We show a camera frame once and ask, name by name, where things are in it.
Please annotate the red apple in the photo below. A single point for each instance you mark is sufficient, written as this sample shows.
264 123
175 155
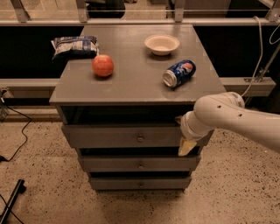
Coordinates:
103 65

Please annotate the blue pepsi can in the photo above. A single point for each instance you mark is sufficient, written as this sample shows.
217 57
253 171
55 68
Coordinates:
179 73

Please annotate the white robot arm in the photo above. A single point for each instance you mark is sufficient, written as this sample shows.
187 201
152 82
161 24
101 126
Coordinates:
227 111

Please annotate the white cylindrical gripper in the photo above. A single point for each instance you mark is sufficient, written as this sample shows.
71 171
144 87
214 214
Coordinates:
186 129

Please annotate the grey top drawer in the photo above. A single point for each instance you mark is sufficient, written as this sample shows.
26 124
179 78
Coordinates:
102 136

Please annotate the blue white chip bag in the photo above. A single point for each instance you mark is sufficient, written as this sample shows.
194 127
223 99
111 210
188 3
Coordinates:
75 46

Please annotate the grey wooden drawer cabinet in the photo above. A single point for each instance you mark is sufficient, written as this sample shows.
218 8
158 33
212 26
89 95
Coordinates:
135 93

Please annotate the white bowl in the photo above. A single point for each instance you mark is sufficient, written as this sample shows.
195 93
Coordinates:
161 44

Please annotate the grey middle drawer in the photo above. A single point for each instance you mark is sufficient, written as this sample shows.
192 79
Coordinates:
138 164

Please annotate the black metal bar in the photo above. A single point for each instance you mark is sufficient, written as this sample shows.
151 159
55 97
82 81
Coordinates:
8 205

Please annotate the metal window railing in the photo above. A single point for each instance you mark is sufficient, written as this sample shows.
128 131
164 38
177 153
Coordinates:
190 12

